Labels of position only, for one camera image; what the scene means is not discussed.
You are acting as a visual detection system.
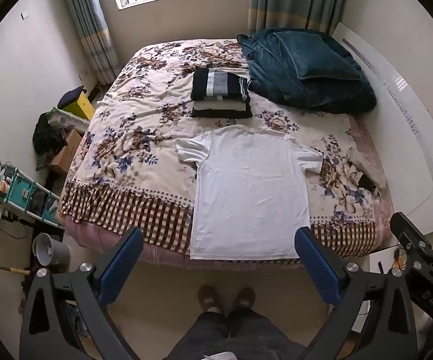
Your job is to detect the white t-shirt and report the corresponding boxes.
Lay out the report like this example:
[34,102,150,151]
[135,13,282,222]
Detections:
[175,126,323,260]

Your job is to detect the teal pillow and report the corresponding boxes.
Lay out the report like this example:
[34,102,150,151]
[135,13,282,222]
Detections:
[274,30,363,81]

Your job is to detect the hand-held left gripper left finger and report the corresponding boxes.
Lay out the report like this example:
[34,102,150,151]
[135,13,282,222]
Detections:
[19,227,146,360]

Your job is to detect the dark cap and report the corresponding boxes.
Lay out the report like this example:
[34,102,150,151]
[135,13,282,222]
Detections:
[58,85,87,109]

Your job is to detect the grey bin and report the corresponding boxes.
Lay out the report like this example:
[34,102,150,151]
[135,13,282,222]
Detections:
[32,232,71,268]

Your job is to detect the person's dark trousers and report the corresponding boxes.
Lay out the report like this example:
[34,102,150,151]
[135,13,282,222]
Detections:
[168,308,308,360]

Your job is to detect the white folded garment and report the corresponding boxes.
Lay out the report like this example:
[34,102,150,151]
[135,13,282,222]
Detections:
[194,99,251,112]

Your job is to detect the teal shelf cart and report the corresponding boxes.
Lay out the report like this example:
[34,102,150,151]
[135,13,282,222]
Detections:
[0,161,65,229]

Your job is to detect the grey-green curtain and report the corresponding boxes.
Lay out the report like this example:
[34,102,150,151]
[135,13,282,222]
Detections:
[58,0,120,85]
[247,0,346,39]

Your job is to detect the dark clothes pile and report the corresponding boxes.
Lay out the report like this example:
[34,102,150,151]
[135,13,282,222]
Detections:
[33,112,69,159]

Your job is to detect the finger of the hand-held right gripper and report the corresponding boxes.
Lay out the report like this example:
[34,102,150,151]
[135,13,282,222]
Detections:
[390,212,432,261]

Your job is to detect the orange cable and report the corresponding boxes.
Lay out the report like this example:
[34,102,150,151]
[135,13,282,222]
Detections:
[392,247,409,271]

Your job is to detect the white bedside cabinet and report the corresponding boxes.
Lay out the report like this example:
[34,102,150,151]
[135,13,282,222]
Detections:
[351,245,408,332]

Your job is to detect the cardboard box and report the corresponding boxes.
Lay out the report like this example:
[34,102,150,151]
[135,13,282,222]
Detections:
[49,129,86,175]

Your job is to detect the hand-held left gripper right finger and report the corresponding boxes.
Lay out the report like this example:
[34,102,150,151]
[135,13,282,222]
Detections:
[294,227,418,360]

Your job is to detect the white headboard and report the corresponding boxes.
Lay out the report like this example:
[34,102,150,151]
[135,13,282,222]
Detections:
[331,22,433,233]

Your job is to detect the small black item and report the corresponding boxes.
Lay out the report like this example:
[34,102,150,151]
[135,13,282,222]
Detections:
[357,175,379,192]

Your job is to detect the black folded garment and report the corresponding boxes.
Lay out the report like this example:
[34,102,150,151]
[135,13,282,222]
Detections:
[191,107,254,120]

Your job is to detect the teal plush blanket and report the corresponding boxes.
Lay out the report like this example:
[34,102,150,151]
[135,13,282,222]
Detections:
[237,28,378,114]

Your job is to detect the navy striped folded garment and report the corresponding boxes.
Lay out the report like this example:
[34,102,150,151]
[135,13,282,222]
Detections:
[191,68,252,104]

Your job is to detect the floral checked blanket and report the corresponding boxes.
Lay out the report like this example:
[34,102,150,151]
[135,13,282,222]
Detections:
[60,38,391,256]

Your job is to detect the yellow box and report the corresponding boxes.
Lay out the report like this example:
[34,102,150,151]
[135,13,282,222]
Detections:
[64,92,95,122]

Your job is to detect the brown slipper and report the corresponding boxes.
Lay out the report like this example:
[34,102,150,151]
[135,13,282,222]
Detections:
[233,287,257,312]
[198,286,221,313]

